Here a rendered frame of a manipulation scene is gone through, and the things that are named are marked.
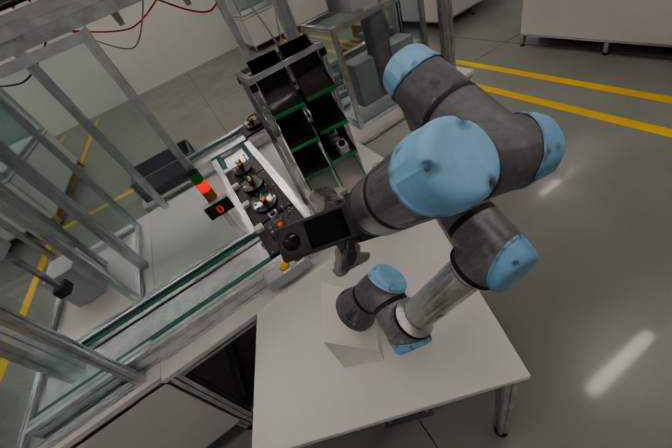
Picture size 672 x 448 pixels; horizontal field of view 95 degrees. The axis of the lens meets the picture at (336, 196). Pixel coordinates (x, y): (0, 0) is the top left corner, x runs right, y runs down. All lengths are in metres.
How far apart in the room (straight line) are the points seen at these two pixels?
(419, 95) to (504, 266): 0.40
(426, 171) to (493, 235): 0.46
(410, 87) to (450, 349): 0.97
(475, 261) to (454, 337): 0.57
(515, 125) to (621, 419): 1.90
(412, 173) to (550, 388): 1.92
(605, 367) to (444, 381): 1.18
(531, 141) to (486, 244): 0.37
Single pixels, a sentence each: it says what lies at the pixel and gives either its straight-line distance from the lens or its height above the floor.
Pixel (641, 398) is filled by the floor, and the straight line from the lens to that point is 2.20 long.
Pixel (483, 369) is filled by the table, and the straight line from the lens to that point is 1.19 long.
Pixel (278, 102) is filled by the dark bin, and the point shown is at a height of 1.54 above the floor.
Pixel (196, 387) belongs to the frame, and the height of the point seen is 0.67.
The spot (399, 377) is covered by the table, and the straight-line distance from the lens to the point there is 1.19.
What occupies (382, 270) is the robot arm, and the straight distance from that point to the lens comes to 1.00.
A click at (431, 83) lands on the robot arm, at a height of 1.83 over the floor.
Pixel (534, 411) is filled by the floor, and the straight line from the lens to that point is 2.07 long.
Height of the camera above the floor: 1.99
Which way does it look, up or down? 39 degrees down
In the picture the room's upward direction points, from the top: 23 degrees counter-clockwise
